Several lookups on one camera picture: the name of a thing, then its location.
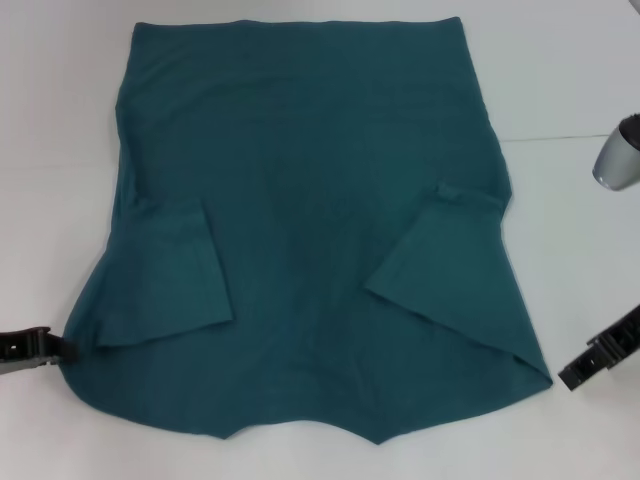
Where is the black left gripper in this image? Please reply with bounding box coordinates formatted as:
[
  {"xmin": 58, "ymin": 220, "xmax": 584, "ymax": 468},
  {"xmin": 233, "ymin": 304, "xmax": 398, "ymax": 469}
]
[{"xmin": 0, "ymin": 326, "xmax": 79, "ymax": 374}]

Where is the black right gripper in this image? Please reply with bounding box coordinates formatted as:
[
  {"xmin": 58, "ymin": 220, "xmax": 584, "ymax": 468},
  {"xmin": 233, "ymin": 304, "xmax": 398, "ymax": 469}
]
[{"xmin": 556, "ymin": 304, "xmax": 640, "ymax": 392}]

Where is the teal blue shirt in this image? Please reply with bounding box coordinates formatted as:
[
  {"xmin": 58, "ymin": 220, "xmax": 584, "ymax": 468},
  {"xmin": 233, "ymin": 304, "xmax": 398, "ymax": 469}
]
[{"xmin": 58, "ymin": 17, "xmax": 554, "ymax": 445}]

